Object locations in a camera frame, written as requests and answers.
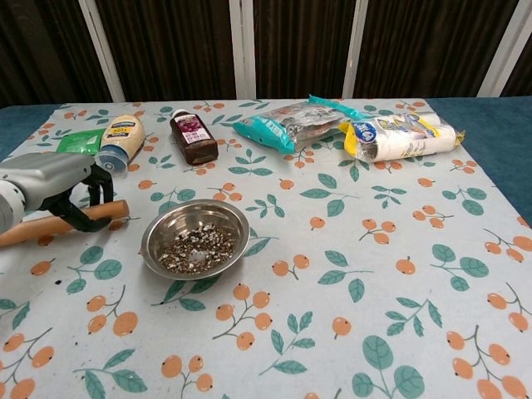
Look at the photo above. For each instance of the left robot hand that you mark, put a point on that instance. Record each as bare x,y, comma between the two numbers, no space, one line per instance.
50,174

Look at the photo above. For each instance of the wooden stick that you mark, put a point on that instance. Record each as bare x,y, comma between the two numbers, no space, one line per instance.
112,210

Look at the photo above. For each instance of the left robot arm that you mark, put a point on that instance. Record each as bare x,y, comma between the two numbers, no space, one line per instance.
10,208

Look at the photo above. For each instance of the stainless steel bowl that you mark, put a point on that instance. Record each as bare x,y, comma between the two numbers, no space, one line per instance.
199,216

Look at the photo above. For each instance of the crushed dark spices and garlic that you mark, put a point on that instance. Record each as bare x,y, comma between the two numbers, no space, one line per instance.
187,249

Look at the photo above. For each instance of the green sachet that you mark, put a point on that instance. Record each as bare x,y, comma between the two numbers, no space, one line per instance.
79,141

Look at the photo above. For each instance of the cream mayonnaise squeeze bottle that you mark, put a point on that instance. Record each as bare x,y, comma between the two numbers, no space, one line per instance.
122,133

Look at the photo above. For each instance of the dark ribbed partition screen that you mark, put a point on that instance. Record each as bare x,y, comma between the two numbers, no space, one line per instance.
174,50

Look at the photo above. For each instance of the teal snack bag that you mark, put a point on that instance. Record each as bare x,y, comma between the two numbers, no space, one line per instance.
266,129

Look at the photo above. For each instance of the floral orange fruit tablecloth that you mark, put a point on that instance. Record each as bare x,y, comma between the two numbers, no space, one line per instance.
374,291

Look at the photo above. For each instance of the teal table cover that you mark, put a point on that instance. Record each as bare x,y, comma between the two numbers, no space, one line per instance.
490,137

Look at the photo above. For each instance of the white frame post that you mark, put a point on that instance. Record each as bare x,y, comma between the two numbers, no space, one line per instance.
356,41
507,50
104,58
242,50

